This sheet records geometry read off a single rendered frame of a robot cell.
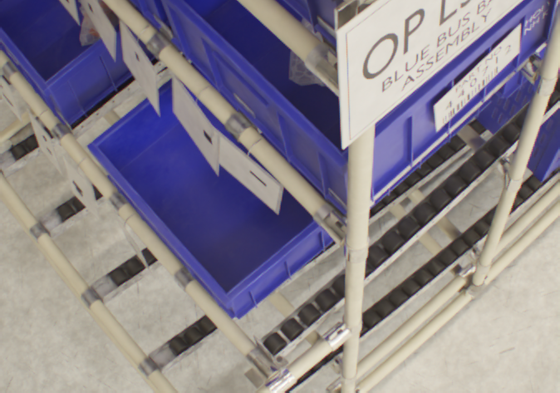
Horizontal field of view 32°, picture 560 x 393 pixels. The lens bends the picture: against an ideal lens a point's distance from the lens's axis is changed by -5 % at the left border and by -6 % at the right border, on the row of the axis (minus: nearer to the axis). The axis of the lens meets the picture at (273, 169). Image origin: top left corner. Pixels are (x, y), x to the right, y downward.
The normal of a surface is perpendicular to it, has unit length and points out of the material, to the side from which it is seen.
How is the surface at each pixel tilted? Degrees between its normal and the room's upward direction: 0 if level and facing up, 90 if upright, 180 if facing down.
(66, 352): 0
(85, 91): 90
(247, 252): 3
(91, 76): 90
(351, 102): 90
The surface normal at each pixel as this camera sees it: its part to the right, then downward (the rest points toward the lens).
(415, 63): 0.65, 0.66
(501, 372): -0.06, -0.45
